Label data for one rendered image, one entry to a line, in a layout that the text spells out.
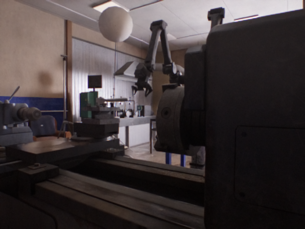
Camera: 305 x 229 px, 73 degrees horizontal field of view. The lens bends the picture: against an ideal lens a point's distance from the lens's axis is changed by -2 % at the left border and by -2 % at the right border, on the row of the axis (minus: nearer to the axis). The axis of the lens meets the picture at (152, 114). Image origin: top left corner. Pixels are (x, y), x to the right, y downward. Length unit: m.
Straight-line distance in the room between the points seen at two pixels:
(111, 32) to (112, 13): 0.38
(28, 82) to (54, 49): 1.11
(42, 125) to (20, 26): 2.24
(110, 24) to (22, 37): 2.03
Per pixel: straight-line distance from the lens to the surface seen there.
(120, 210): 0.70
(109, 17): 4.84
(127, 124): 5.89
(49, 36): 5.99
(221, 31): 0.52
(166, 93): 0.73
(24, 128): 1.87
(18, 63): 5.49
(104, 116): 1.28
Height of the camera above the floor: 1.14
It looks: 2 degrees down
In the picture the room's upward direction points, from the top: straight up
